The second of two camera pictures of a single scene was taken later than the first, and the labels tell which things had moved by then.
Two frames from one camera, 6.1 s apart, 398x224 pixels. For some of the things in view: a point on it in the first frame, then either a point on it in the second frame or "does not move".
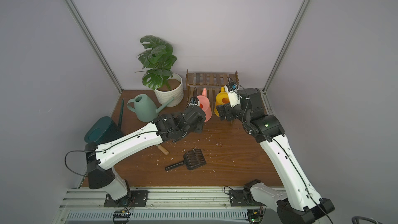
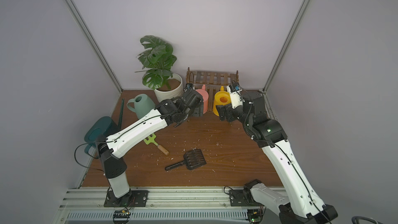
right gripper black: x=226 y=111 does not move
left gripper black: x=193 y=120 → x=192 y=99
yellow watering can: x=222 y=98 does not move
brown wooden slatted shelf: x=213 y=82 does not move
